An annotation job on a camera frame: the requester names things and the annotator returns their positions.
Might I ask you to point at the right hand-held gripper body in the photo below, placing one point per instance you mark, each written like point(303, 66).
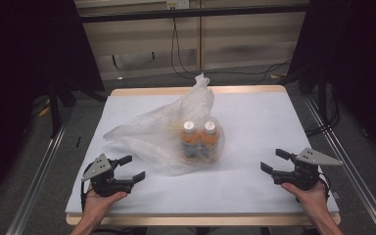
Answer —
point(302, 176)

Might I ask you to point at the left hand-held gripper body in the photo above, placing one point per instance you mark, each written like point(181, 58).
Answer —
point(106, 182)

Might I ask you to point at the translucent white plastic bag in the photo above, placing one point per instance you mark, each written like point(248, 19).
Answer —
point(150, 133)

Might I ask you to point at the orange drink bottle white cap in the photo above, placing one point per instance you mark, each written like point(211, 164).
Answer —
point(210, 140)
point(189, 138)

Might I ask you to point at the person's left hand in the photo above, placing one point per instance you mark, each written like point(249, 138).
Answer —
point(100, 204)

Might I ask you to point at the person's right hand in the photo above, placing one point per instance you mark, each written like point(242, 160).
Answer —
point(310, 200)

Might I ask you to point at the white table mat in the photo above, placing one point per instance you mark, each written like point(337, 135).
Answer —
point(261, 130)

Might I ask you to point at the small black stick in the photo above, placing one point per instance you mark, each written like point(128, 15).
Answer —
point(78, 141)

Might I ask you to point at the wooden table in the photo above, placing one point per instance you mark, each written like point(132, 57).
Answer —
point(182, 219)

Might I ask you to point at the black metal stand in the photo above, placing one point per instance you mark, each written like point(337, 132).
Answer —
point(55, 111)
point(321, 98)

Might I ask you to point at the black curtain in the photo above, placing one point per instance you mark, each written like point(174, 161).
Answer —
point(19, 81)
point(359, 65)

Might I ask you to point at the black horizontal bar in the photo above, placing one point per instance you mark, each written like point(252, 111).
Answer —
point(189, 13)

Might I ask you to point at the aluminium floor rail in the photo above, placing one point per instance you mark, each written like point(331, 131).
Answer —
point(352, 169)
point(36, 182)

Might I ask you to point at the white wall power outlet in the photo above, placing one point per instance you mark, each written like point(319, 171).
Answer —
point(178, 4)

